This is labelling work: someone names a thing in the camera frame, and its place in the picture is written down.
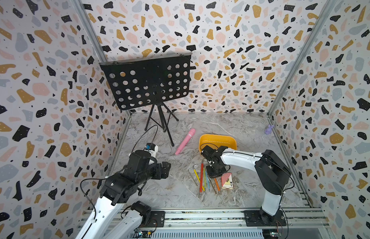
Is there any blue sleeved hex key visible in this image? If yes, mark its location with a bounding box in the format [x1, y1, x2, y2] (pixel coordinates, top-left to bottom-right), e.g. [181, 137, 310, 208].
[205, 171, 210, 190]

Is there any red sleeved hex key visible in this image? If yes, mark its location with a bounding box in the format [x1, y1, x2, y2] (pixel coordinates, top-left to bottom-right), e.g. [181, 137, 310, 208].
[199, 162, 205, 193]

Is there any orange sleeved hex key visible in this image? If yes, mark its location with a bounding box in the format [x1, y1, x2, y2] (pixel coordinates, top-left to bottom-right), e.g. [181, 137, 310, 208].
[214, 178, 221, 195]

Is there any yellow sleeved hex key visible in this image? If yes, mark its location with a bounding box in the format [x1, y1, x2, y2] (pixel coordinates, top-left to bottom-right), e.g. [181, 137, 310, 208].
[193, 169, 205, 191]

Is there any green sleeved hex key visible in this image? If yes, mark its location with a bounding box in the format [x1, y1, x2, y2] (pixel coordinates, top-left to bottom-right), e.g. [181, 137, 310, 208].
[203, 168, 207, 191]

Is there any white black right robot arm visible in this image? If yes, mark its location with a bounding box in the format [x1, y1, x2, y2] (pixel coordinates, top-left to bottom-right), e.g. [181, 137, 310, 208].
[201, 145, 291, 226]

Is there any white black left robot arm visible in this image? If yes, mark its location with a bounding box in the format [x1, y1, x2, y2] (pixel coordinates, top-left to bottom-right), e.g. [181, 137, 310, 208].
[77, 148, 171, 239]

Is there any second left robot arm base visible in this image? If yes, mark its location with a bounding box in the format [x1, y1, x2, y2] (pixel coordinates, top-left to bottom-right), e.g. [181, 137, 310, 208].
[103, 201, 166, 239]

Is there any playing card box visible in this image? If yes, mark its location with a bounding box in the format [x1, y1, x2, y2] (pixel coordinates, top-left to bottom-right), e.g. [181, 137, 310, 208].
[221, 172, 234, 189]

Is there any yellow plastic storage box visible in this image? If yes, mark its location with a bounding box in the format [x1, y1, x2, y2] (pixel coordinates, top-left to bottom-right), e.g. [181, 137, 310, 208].
[199, 134, 237, 152]

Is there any bare silver hex key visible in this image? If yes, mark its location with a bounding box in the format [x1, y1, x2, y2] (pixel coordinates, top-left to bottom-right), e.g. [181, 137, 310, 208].
[187, 168, 198, 186]

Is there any pink cylindrical massager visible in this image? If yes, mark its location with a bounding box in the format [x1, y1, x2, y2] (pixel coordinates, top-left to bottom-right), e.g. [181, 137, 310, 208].
[175, 128, 196, 155]

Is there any purple rabbit toy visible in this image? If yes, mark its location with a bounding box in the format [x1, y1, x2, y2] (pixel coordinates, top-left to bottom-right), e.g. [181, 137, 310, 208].
[265, 124, 274, 135]

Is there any black perforated music stand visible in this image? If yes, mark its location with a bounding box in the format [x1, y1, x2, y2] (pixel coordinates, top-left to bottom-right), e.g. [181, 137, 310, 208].
[100, 53, 193, 133]

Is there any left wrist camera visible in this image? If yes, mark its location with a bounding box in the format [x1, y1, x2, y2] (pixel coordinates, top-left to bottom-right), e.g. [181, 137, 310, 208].
[144, 143, 159, 157]

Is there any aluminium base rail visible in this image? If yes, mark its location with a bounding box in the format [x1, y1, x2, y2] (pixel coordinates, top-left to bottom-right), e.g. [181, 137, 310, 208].
[77, 207, 332, 239]

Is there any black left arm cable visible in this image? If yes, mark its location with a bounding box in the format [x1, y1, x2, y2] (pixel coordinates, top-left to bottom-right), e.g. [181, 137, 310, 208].
[79, 178, 106, 216]

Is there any aluminium corner post left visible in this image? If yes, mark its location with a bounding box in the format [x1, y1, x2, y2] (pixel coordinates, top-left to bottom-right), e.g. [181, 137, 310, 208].
[71, 0, 131, 119]

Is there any aluminium corner post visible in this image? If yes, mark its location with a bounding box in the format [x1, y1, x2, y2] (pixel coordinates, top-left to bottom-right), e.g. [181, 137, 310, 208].
[71, 0, 131, 119]
[267, 0, 337, 119]

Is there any aluminium corner post right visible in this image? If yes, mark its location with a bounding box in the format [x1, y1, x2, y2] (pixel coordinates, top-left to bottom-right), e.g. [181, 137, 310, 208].
[267, 0, 337, 119]

